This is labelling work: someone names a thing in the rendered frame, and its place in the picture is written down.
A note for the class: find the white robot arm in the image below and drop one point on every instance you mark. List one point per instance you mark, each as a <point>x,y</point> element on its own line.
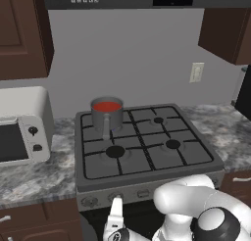
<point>209,199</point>

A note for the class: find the brown drawer front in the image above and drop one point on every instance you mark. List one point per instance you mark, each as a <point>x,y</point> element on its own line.
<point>237,189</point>
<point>39,222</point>

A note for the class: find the dark brown wall cupboard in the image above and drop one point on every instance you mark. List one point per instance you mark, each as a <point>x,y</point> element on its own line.
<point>19,32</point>
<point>228,32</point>

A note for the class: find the grey metal saucepan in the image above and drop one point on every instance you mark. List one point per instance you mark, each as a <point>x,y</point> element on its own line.
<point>107,120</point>

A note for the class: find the cream wall socket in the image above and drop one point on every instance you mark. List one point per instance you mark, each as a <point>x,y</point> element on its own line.
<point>197,72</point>

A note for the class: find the red marinara sauce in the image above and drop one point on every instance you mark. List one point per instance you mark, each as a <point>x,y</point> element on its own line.
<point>106,106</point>

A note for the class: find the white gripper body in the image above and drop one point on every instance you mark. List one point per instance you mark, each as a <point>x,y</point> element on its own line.
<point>116,212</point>

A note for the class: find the black fridge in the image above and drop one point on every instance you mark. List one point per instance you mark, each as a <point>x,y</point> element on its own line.
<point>244,93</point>

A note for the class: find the grey stove knob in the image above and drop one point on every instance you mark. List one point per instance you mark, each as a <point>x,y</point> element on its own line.
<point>87,202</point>
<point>114,195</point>

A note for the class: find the white toaster oven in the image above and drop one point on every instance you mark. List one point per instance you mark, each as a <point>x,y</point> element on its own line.
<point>23,127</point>

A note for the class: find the black toaster oven knob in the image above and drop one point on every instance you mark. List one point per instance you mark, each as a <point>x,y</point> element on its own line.
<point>32,130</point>
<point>37,147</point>

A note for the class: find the black oven door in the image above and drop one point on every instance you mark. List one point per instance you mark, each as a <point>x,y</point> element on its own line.
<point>137,218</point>

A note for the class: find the grey gas stove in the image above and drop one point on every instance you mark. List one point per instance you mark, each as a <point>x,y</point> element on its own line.
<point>137,147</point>

